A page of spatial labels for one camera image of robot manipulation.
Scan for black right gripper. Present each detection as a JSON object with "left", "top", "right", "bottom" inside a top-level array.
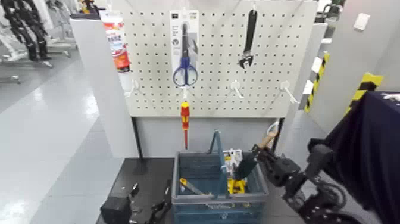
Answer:
[{"left": 251, "top": 144, "right": 308, "bottom": 189}]

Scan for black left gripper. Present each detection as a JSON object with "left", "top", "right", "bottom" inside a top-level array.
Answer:
[{"left": 128, "top": 182, "right": 172, "bottom": 224}]

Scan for wooden handled green trowel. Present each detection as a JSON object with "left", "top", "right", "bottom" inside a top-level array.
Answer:
[{"left": 234, "top": 121, "right": 280, "bottom": 181}]

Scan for yellow tool in blister package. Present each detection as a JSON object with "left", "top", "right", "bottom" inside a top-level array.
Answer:
[{"left": 222, "top": 148, "right": 248, "bottom": 195}]

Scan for blue plastic crate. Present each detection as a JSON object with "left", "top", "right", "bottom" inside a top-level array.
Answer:
[{"left": 171, "top": 150, "right": 270, "bottom": 224}]

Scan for black pegboard stand leg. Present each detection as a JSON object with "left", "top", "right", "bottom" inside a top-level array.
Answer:
[
  {"left": 131, "top": 117, "right": 148, "bottom": 175},
  {"left": 271, "top": 118, "right": 286, "bottom": 154}
]

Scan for grey backing panel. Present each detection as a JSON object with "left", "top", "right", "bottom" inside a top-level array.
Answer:
[{"left": 136, "top": 117, "right": 280, "bottom": 158}]

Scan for white metal pegboard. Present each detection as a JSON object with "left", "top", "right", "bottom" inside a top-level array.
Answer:
[{"left": 120, "top": 0, "right": 319, "bottom": 119}]

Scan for red yellow screwdriver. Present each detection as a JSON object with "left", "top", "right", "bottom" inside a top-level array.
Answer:
[{"left": 180, "top": 101, "right": 190, "bottom": 150}]

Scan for person in navy shirt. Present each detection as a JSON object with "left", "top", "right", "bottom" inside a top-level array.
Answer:
[{"left": 307, "top": 91, "right": 400, "bottom": 224}]

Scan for white partition panel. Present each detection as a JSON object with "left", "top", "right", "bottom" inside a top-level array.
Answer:
[{"left": 70, "top": 17, "right": 140, "bottom": 158}]

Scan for black adjustable wrench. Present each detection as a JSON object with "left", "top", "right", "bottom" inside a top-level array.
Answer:
[{"left": 237, "top": 9, "right": 258, "bottom": 70}]

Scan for red white sealant tube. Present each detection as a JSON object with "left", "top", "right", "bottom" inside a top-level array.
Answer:
[{"left": 99, "top": 11, "right": 134, "bottom": 98}]

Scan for black background equipment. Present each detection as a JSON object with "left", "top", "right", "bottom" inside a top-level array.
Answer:
[{"left": 315, "top": 0, "right": 345, "bottom": 23}]

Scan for yellow black background machine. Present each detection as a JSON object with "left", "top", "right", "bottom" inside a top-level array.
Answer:
[{"left": 78, "top": 0, "right": 101, "bottom": 15}]

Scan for black humanoid robot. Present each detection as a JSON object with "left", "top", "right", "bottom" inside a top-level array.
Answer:
[{"left": 0, "top": 0, "right": 51, "bottom": 62}]

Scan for small saw with yellow handle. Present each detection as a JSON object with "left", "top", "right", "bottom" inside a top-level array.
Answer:
[{"left": 179, "top": 178, "right": 213, "bottom": 197}]

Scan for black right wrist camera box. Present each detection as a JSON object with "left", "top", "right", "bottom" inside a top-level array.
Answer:
[{"left": 307, "top": 144, "right": 334, "bottom": 180}]

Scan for yellow black striped post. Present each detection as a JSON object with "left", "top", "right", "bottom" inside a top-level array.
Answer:
[
  {"left": 343, "top": 72, "right": 384, "bottom": 117},
  {"left": 304, "top": 52, "right": 330, "bottom": 113}
]

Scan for blue handled scissors in package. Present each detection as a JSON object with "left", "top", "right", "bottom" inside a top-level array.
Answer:
[{"left": 169, "top": 10, "right": 200, "bottom": 88}]

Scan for white wall plate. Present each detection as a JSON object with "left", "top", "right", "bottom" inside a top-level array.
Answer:
[{"left": 354, "top": 13, "right": 371, "bottom": 32}]

